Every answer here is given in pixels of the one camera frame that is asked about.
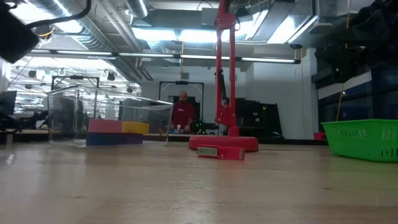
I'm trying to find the red mini stapler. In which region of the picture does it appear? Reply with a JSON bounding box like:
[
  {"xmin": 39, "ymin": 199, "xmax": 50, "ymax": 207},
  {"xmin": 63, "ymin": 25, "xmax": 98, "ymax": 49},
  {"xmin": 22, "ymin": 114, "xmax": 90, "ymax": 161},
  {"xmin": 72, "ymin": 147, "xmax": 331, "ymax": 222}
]
[{"xmin": 197, "ymin": 145, "xmax": 246, "ymax": 161}]

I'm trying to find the yellow tape roll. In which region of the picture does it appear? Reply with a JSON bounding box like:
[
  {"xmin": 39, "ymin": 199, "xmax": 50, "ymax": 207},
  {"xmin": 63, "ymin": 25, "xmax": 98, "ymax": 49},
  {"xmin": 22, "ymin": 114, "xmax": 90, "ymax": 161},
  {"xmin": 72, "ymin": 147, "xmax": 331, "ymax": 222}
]
[{"xmin": 121, "ymin": 121, "xmax": 150, "ymax": 136}]

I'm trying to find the pink tape roll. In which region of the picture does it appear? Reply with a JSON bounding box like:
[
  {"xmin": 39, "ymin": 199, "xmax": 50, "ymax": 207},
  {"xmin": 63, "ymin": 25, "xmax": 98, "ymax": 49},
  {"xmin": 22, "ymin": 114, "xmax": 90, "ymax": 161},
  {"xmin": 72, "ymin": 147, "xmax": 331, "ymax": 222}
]
[{"xmin": 88, "ymin": 119, "xmax": 124, "ymax": 134}]

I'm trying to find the long ceiling light bar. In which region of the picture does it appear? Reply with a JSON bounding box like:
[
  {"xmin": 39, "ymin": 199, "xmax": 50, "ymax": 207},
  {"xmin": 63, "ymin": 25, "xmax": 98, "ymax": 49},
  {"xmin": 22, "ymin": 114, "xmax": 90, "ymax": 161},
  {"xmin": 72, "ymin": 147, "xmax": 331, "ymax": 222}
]
[{"xmin": 29, "ymin": 47, "xmax": 302, "ymax": 65}]

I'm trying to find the green plastic basket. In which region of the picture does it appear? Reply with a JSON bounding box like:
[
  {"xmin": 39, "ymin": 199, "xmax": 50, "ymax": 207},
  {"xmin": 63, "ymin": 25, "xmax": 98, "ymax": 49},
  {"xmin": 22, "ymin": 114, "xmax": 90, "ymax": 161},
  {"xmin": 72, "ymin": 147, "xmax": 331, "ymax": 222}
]
[{"xmin": 321, "ymin": 119, "xmax": 398, "ymax": 162}]

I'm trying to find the black cabinet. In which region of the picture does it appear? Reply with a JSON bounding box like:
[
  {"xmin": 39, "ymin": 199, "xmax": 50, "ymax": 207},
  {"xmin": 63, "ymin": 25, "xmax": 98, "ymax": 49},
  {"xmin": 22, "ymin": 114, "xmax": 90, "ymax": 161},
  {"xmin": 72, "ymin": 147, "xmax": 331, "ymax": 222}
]
[{"xmin": 234, "ymin": 98, "xmax": 283, "ymax": 139}]

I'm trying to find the red desk lamp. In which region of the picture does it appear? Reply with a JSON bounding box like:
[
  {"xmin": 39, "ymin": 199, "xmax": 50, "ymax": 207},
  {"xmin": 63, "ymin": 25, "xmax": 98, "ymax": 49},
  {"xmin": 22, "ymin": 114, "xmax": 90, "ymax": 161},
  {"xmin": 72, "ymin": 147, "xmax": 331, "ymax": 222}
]
[{"xmin": 188, "ymin": 0, "xmax": 259, "ymax": 153}]

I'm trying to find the person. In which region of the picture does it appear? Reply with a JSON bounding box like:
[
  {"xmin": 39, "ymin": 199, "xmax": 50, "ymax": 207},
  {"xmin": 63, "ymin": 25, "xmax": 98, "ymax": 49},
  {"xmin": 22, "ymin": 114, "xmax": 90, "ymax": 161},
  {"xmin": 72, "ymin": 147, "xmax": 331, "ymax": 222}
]
[{"xmin": 170, "ymin": 89, "xmax": 197, "ymax": 134}]

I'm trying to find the clear plastic container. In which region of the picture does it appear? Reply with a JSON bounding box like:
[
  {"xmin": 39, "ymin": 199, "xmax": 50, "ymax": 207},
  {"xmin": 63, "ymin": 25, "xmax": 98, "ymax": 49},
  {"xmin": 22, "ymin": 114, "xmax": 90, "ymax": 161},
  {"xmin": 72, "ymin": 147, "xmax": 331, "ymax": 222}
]
[{"xmin": 46, "ymin": 85, "xmax": 174, "ymax": 147}]

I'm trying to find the dark monitor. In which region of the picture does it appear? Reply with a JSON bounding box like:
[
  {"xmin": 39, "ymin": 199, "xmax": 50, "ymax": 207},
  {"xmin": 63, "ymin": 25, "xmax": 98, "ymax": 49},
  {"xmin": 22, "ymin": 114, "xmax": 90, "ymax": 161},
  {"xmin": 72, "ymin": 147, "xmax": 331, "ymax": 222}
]
[{"xmin": 0, "ymin": 90, "xmax": 18, "ymax": 116}]

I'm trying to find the black metal table frame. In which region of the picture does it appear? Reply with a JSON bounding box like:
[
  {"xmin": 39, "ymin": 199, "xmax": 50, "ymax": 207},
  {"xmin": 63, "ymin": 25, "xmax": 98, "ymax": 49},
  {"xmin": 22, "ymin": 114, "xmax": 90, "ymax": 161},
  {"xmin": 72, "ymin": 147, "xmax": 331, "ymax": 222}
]
[{"xmin": 0, "ymin": 129, "xmax": 330, "ymax": 146}]

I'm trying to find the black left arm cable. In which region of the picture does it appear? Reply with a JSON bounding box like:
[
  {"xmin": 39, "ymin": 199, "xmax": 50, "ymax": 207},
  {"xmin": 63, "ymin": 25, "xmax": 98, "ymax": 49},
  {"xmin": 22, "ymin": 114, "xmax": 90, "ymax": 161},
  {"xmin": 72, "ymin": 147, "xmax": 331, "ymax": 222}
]
[{"xmin": 27, "ymin": 0, "xmax": 93, "ymax": 29}]

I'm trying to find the ceiling cable reel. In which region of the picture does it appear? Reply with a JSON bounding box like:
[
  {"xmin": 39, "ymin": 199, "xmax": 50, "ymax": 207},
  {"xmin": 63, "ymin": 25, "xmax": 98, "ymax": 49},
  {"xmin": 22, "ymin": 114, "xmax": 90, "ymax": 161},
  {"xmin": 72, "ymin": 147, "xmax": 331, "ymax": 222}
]
[{"xmin": 35, "ymin": 24, "xmax": 57, "ymax": 40}]

